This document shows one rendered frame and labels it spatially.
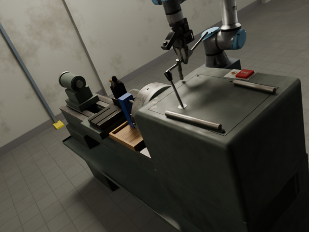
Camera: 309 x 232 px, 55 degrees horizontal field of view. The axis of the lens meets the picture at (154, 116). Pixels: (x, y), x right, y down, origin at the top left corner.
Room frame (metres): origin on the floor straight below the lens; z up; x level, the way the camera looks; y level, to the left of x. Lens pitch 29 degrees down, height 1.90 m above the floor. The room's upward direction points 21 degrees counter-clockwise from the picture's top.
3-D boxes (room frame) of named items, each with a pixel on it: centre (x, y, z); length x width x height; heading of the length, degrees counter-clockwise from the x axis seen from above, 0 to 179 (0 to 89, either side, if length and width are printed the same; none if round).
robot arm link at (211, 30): (1.76, -0.50, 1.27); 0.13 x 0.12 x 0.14; 39
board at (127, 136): (1.72, 0.10, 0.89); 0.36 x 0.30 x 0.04; 120
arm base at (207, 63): (1.76, -0.50, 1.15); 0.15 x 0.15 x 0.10
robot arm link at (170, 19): (1.39, -0.25, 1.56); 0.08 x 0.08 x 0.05
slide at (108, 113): (1.97, 0.23, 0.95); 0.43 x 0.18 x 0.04; 120
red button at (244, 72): (1.20, -0.45, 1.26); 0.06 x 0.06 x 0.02; 30
